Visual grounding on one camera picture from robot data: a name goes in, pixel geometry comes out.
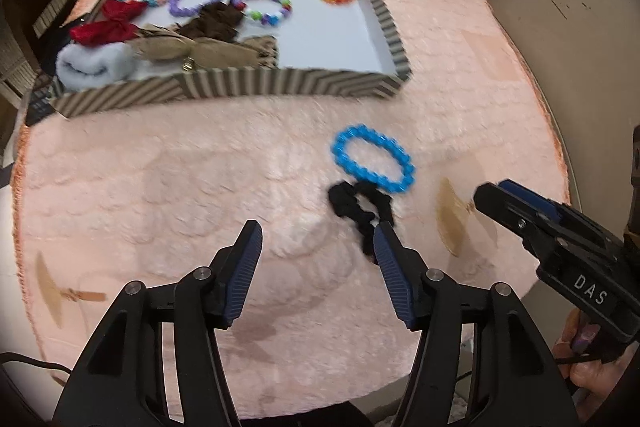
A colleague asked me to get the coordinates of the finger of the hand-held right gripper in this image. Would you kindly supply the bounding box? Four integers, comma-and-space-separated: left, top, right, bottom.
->
474, 183, 551, 254
497, 179, 573, 224

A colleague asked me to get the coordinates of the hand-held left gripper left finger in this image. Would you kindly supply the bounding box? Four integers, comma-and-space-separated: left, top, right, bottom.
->
52, 219, 263, 427

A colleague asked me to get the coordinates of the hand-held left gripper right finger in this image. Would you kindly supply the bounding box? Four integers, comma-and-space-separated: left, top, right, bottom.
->
372, 222, 576, 427

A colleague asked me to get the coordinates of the black scrunchie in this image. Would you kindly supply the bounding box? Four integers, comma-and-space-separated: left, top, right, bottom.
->
327, 181, 396, 263

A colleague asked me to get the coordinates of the blue bead bracelet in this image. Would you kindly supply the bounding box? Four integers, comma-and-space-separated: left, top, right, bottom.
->
330, 124, 417, 195

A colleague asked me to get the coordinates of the striped cardboard box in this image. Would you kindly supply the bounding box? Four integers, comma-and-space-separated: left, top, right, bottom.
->
25, 0, 413, 128

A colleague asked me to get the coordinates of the multicolour bead bracelet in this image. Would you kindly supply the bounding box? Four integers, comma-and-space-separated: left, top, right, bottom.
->
235, 0, 293, 26

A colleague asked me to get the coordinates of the red bow hair tie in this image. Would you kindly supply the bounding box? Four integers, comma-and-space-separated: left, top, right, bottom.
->
69, 0, 148, 48

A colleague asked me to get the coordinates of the person's right hand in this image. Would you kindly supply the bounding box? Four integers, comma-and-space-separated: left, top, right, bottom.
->
552, 312, 640, 403

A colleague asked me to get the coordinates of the pink quilted tablecloth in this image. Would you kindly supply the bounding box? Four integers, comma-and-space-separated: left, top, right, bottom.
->
10, 0, 571, 420

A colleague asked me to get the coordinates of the leopard print hair clip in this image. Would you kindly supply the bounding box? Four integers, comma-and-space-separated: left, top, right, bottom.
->
192, 36, 280, 72

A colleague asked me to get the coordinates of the beige bow hair clip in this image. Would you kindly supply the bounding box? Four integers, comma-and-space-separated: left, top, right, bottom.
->
129, 24, 201, 70

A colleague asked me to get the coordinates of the brown scrunchie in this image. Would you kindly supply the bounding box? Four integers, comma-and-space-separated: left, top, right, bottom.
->
177, 1, 243, 42

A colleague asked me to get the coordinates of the white fluffy scrunchie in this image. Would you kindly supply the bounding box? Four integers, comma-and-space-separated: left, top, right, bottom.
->
55, 43, 136, 95

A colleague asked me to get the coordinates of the dark wooden furniture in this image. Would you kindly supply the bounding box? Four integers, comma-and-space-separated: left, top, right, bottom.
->
0, 0, 96, 82

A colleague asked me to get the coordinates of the black cable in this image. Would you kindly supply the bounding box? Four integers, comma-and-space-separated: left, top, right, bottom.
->
0, 352, 71, 383

